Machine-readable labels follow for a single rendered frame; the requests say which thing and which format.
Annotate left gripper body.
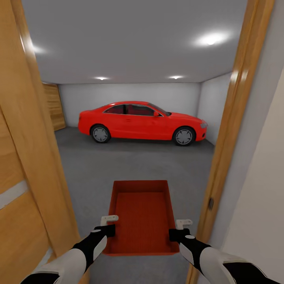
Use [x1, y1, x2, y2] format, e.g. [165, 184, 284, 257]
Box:
[94, 224, 116, 237]

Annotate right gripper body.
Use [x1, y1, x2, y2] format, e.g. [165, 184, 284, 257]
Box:
[169, 228, 191, 242]

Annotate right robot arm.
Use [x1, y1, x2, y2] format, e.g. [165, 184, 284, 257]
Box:
[169, 219, 280, 284]

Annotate storage box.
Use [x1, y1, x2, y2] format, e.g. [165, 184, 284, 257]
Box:
[102, 180, 180, 256]

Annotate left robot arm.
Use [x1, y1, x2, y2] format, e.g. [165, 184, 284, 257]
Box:
[19, 215, 119, 284]

